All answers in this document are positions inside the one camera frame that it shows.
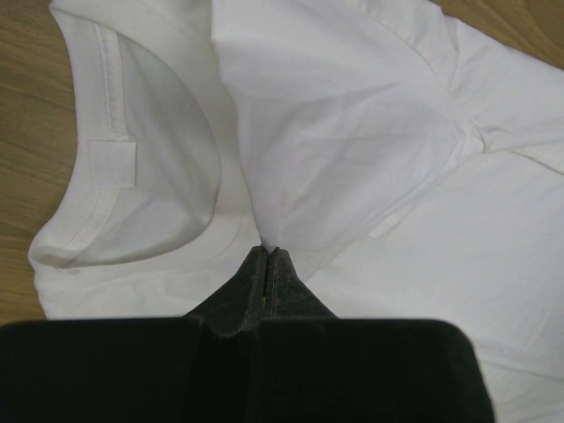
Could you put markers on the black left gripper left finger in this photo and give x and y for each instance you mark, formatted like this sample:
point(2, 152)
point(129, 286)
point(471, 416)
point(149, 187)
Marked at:
point(237, 304)

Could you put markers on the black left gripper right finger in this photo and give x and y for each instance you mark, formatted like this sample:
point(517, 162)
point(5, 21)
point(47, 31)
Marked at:
point(285, 295)

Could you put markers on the white t shirt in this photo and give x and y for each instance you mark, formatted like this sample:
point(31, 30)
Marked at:
point(411, 165)

